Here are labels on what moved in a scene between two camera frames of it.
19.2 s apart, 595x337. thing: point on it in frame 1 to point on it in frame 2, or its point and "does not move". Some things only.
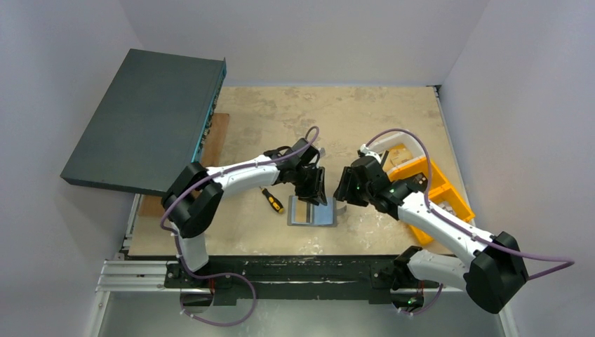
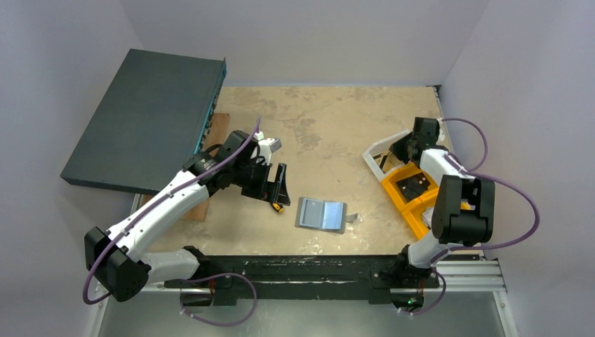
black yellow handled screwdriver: [274, 203] does not move
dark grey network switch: [151, 121] does not move
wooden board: [210, 154] does not move
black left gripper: [309, 182] to [268, 187]
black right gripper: [352, 181] to [402, 149]
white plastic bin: [403, 148] does not move
